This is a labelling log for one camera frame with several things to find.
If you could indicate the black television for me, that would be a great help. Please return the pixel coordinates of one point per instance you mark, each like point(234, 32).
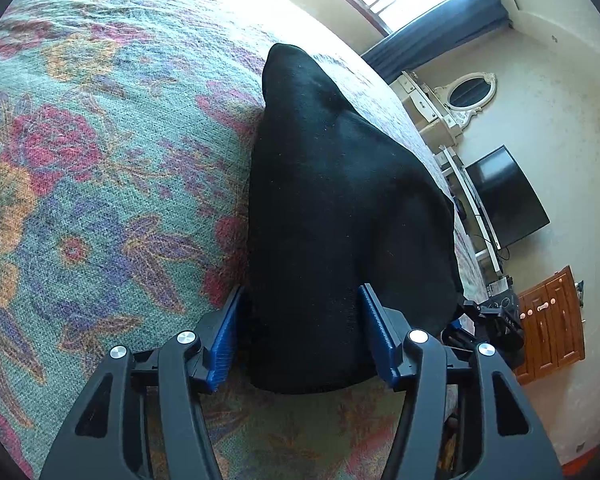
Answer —
point(507, 195)

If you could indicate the white television stand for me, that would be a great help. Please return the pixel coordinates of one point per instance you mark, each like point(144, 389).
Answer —
point(472, 200)

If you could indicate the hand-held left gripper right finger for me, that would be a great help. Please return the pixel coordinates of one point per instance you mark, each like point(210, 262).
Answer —
point(380, 332)

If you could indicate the brown wooden cabinet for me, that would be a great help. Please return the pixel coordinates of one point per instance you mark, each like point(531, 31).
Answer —
point(550, 325)

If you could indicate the black pants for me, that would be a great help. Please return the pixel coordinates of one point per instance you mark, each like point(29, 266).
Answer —
point(330, 210)

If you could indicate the dark blue curtain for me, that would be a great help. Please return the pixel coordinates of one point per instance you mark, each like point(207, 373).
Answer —
point(430, 30)

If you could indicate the white vanity dresser with mirror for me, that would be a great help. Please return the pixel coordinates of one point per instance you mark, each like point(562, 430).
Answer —
point(467, 92)

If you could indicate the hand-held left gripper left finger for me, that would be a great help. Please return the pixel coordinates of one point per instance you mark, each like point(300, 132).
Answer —
point(225, 342)

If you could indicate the floral bedspread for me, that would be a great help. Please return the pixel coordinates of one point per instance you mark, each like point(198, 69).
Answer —
point(80, 185)

